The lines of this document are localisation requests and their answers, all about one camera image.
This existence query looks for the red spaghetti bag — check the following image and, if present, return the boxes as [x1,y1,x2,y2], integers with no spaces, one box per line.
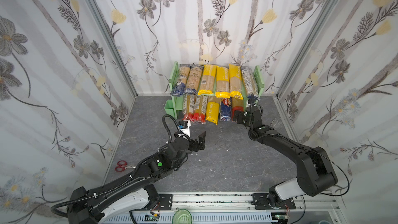
[192,95,208,124]
[231,97,244,122]

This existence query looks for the yellow striped spaghetti bag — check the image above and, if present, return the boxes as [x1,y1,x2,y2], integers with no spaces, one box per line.
[205,96,220,124]

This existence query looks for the blue Barilla spaghetti box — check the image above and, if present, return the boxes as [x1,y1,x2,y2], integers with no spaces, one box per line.
[220,98,232,122]

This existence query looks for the clear blue-end spaghetti bag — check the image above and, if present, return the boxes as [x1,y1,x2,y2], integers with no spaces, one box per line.
[241,66,259,100]

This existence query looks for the blue brown spaghetti bag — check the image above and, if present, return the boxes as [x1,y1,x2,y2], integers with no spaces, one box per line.
[184,64,204,94]

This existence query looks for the blue clear spaghetti bag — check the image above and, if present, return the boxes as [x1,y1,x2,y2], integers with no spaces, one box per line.
[171,64,191,96]

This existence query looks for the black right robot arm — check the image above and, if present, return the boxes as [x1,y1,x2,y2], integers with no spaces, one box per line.
[233,99,351,209]

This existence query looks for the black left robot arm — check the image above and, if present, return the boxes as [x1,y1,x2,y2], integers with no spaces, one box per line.
[51,128,206,224]

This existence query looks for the green wooden two-tier shelf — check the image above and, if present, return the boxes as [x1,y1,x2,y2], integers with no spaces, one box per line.
[169,61,265,118]

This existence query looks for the small green plastic cup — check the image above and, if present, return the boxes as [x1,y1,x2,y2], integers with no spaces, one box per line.
[164,100,176,118]

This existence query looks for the green round lens cap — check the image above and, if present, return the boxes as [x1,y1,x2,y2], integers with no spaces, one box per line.
[172,209,193,224]

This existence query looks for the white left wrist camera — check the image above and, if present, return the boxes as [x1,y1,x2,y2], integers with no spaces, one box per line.
[178,120,191,137]

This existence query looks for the clear wire stand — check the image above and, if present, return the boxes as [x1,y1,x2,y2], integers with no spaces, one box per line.
[270,117,284,131]

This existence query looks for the red handled scissors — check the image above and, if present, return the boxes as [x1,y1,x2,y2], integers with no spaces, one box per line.
[115,160,135,172]

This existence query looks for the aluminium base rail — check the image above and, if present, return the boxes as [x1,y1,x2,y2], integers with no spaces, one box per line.
[100,189,346,224]

